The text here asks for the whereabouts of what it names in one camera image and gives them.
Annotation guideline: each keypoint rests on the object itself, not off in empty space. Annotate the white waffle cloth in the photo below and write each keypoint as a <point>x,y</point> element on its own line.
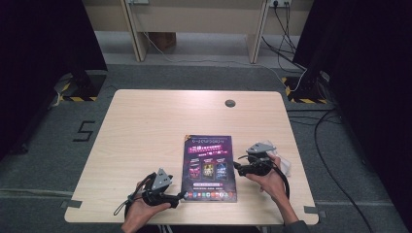
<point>283,161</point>

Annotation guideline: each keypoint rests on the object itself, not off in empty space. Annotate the brown cardboard box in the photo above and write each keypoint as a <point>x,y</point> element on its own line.
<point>163,40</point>

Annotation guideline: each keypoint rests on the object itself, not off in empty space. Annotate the grey floor tape piece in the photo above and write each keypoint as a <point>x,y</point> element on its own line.
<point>314,210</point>
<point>73,204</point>

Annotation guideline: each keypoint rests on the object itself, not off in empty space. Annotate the black curtain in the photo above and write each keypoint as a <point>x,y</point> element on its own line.
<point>372,81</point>
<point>39,48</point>

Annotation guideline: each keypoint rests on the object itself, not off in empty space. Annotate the stand base with hazard tape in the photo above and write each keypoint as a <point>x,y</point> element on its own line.
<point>307,93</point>
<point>87,87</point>

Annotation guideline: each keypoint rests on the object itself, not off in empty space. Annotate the magazine with reddish cover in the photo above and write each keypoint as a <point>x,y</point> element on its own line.
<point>209,168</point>

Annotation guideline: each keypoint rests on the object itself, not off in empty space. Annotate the white wall socket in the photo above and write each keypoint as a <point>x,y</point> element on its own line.
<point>280,2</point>

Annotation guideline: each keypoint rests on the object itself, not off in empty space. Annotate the person's right hand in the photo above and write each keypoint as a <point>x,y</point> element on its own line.
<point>272,186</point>

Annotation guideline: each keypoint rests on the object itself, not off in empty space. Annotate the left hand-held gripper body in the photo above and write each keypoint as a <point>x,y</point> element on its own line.
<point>160,181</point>

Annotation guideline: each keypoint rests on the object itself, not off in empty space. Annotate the person's left hand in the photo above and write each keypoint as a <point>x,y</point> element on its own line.
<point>142,213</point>

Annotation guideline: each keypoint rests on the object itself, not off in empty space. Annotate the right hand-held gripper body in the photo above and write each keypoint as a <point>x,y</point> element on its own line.
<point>260,149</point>

